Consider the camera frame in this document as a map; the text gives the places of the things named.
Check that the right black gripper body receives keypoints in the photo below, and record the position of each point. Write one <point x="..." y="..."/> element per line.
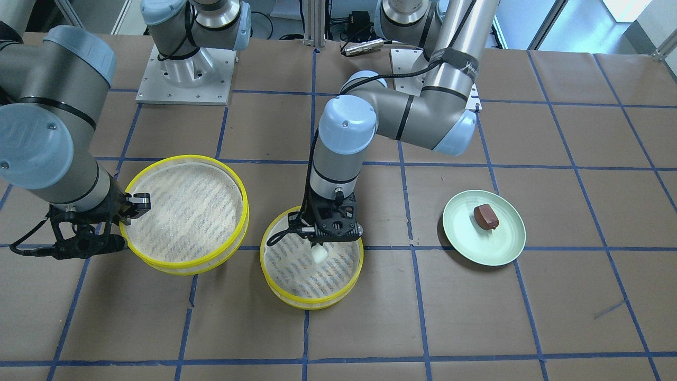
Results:
<point x="113" y="207"/>

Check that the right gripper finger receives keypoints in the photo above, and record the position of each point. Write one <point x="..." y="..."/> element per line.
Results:
<point x="136" y="205"/>

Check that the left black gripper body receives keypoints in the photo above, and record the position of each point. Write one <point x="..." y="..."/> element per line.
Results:
<point x="350" y="210"/>

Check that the white steamed bun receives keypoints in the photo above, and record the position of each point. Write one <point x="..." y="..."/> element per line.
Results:
<point x="318" y="253"/>

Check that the yellow steamer layer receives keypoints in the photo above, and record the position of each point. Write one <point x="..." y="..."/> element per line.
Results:
<point x="198" y="219"/>
<point x="295" y="279"/>

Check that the brown bun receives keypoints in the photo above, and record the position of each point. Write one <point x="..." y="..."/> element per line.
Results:
<point x="485" y="217"/>

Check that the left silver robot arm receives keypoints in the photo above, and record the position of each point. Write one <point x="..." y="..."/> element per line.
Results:
<point x="436" y="118"/>

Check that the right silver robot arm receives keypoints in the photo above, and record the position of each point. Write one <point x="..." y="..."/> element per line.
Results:
<point x="52" y="98"/>

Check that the light green plate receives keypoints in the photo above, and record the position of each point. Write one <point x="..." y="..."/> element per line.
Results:
<point x="492" y="248"/>

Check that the silver cylindrical connector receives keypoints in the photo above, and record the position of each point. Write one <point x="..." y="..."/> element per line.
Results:
<point x="362" y="48"/>

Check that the black power brick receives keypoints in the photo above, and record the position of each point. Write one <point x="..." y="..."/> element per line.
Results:
<point x="358" y="25"/>

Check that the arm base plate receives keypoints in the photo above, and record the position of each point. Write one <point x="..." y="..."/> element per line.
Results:
<point x="405" y="61"/>
<point x="204" y="79"/>

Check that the aluminium frame post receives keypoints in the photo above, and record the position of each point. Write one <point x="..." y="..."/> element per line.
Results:
<point x="313" y="16"/>

